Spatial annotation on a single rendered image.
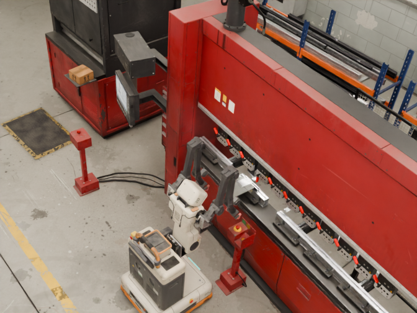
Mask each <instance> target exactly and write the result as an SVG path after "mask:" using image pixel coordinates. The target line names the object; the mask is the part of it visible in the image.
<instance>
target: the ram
mask: <svg viewBox="0 0 417 313"><path fill-rule="evenodd" d="M215 88H217V89H218V90H219V91H220V92H221V95H220V102H219V101H218V100H216V99H215ZM223 95H225V96H226V102H224V101H223ZM229 99H230V100H231V101H232V102H233V103H235V109H234V114H233V113H232V112H231V111H229V110H228V103H229ZM198 102H199V103H200V104H201V105H203V106H204V107H205V108H206V109H207V110H208V111H209V112H210V113H211V114H212V115H214V116H215V117H216V118H217V119H218V120H219V121H220V122H221V123H222V124H223V125H224V126H226V127H227V128H228V129H229V130H230V131H231V132H233V133H234V134H235V135H236V136H237V137H238V138H239V139H240V140H241V141H242V142H243V143H245V144H246V145H247V146H248V147H249V148H250V149H252V151H253V152H254V153H255V154H257V155H258V156H259V157H260V158H261V159H262V160H264V161H265V162H266V163H267V164H268V165H269V166H270V167H271V168H272V169H273V170H274V171H276V172H277V173H278V174H279V175H280V176H281V177H283V178H284V179H285V180H286V182H288V183H289V184H290V185H291V186H292V187H293V188H295V189H296V190H297V191H298V192H299V193H300V194H301V195H302V196H303V197H304V198H305V199H307V200H308V201H309V202H310V203H311V204H312V205H314V206H315V207H316V208H317V209H318V210H319V211H320V212H321V213H322V214H323V215H324V216H326V217H327V218H328V219H329V220H330V221H331V222H332V223H333V224H334V225H335V226H337V227H338V228H339V229H340V230H341V231H342V232H343V233H345V234H346V235H347V236H348V237H349V238H350V239H351V240H352V241H353V242H354V243H355V244H357V245H358V246H359V247H360V248H361V249H362V250H363V251H365V252H366V253H367V254H368V255H369V256H370V257H371V258H372V259H373V260H374V261H376V262H377V263H378V264H379V265H380V266H381V267H382V268H383V269H384V270H385V271H386V272H388V273H389V274H390V275H391V276H392V277H393V278H395V279H396V280H397V281H398V282H399V283H400V284H401V285H402V286H403V287H404V288H405V289H407V290H408V291H409V292H410V293H411V294H412V295H414V297H415V298H417V196H416V195H415V194H413V193H412V192H411V191H410V190H408V189H407V188H405V187H404V186H403V185H402V184H400V183H399V182H398V181H397V180H395V179H394V178H392V177H391V176H390V175H389V174H387V173H386V172H384V170H382V169H381V168H379V167H378V166H377V165H376V164H374V163H373V162H371V161H370V160H369V159H368V158H366V157H365V156H364V155H362V154H361V153H360V152H358V151H357V150H356V149H355V148H353V147H352V146H350V145H349V144H348V143H346V142H345V141H344V140H343V139H341V138H340V137H338V136H337V135H336V134H335V133H333V132H332V131H330V129H328V128H327V127H325V126H324V125H323V124H322V123H320V122H319V121H317V120H316V119H315V118H314V117H312V116H311V115H310V114H309V113H307V112H306V111H304V110H303V109H302V108H301V107H299V106H298V105H296V103H294V102H293V101H291V100H290V99H289V98H287V97H286V96H284V95H283V94H282V93H281V92H280V91H278V90H277V89H276V88H274V87H273V86H272V85H270V84H269V83H268V82H267V81H265V80H264V79H262V78H261V77H260V76H258V75H257V74H256V73H255V72H253V71H252V70H250V69H249V68H248V67H247V66H245V65H244V64H242V62H240V61H239V60H237V59H236V58H235V57H234V56H232V55H231V54H229V53H228V52H227V51H226V50H224V49H223V48H222V47H221V46H219V45H218V44H216V43H215V42H214V41H213V40H211V39H210V38H208V37H207V36H206V35H205V34H203V42H202V58H201V67H200V84H199V100H198ZM222 102H224V103H225V104H226V106H224V105H223V104H222ZM198 107H199V108H200V109H201V110H202V111H203V112H205V113H206V114H207V115H208V116H209V117H210V118H211V119H212V120H213V121H214V122H215V123H216V124H217V125H219V126H220V127H221V128H222V129H223V130H224V131H225V132H226V133H227V134H228V135H229V136H230V137H232V138H233V139H234V140H235V141H236V142H237V143H238V144H240V145H241V146H242V147H243V148H244V149H245V150H246V151H247V152H248V153H249V154H250V155H251V156H252V157H254V158H255V159H256V160H257V161H258V162H259V163H260V164H262V166H263V167H265V169H267V170H268V171H269V172H270V173H271V174H272V175H274V176H275V177H276V178H277V179H278V180H279V181H280V182H281V183H282V184H283V185H284V186H285V187H286V188H288V189H289V190H290V191H291V192H292V193H293V194H294V195H296V196H297V197H298V198H299V199H300V200H301V201H302V202H303V203H304V204H305V205H306V206H307V207H309V208H310V209H311V210H312V211H313V212H314V213H315V214H316V215H317V216H318V217H319V218H320V219H321V220H323V221H324V222H325V223H326V224H327V225H328V226H330V227H331V228H332V229H333V230H334V231H335V232H336V233H337V234H338V235H339V236H340V237H341V238H342V239H344V240H345V241H346V242H347V243H348V244H349V245H350V246H352V248H353V249H355V251H357V252H358V253H359V254H360V255H361V256H362V257H363V258H365V259H366V260H367V261H368V262H369V263H370V264H371V265H372V266H373V267H374V268H375V269H376V270H377V271H379V272H380V273H381V274H382V275H383V276H384V277H386V278H387V279H388V280H389V281H390V282H391V283H392V284H393V285H394V286H395V287H396V288H397V289H398V290H400V291H401V292H402V293H403V294H404V295H405V296H406V297H407V298H408V299H409V300H410V301H411V302H413V303H414V304H415V305H416V306H417V302H416V301H414V300H413V299H412V298H411V297H410V296H409V295H407V293H406V292H404V290H402V289H401V288H400V287H399V286H398V285H397V284H396V283H394V282H393V281H392V280H391V279H390V278H389V277H388V276H387V275H386V274H385V273H384V272H383V271H381V270H380V269H379V268H378V267H377V266H376V265H374V264H373V263H372V262H371V261H370V260H369V259H368V258H367V257H366V256H365V255H364V254H363V253H361V252H360V251H359V250H358V249H357V248H356V247H355V246H354V245H353V244H352V243H351V242H349V241H348V240H347V239H346V238H345V237H344V236H343V235H341V234H340V233H339V232H338V231H337V230H336V229H335V228H334V227H333V226H332V225H331V224H329V223H328V222H327V221H326V220H325V219H324V218H323V217H322V216H321V215H319V213H317V212H316V211H315V210H314V209H313V208H312V207H311V206H309V205H308V204H307V203H306V202H305V201H304V200H303V199H302V198H301V197H300V196H299V195H298V194H296V193H295V192H294V191H293V190H292V189H291V188H290V187H288V186H287V185H286V184H285V183H284V182H283V181H282V180H281V179H280V178H279V177H278V176H276V175H275V174H274V173H273V172H272V171H271V170H270V169H269V168H268V167H267V166H266V165H265V164H263V163H262V162H261V161H260V160H259V159H258V158H256V157H255V156H254V155H253V154H252V153H251V152H250V151H249V150H248V149H247V148H246V147H245V146H244V145H242V144H241V143H240V142H239V141H238V140H237V139H235V138H234V136H232V134H230V133H229V132H228V131H227V130H226V129H225V128H224V127H222V126H221V125H220V124H219V123H218V122H217V121H216V120H215V119H214V118H213V117H212V116H210V115H209V114H208V113H207V112H206V111H205V110H204V109H202V108H201V107H200V106H199V105H198Z"/></svg>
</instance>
